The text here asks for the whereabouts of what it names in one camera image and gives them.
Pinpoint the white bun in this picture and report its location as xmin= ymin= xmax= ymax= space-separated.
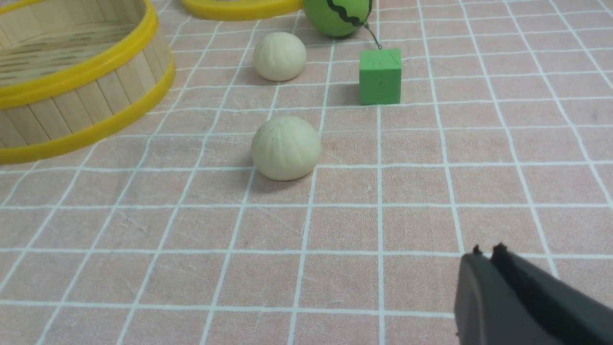
xmin=251 ymin=115 xmax=323 ymax=182
xmin=252 ymin=32 xmax=307 ymax=81

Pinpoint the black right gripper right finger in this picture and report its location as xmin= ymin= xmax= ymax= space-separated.
xmin=491 ymin=243 xmax=612 ymax=345

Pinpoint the green toy watermelon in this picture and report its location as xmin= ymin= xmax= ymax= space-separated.
xmin=303 ymin=0 xmax=383 ymax=50

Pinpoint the pink checkered tablecloth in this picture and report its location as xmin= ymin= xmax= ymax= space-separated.
xmin=1 ymin=0 xmax=612 ymax=345

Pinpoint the yellow bamboo steamer tray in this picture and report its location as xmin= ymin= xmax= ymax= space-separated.
xmin=0 ymin=0 xmax=176 ymax=164

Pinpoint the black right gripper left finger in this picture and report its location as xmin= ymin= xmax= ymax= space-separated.
xmin=454 ymin=245 xmax=561 ymax=345

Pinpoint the yellow bamboo steamer lid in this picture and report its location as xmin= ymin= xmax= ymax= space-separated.
xmin=182 ymin=0 xmax=303 ymax=22

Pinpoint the green cube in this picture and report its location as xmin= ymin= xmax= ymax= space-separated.
xmin=359 ymin=49 xmax=402 ymax=105

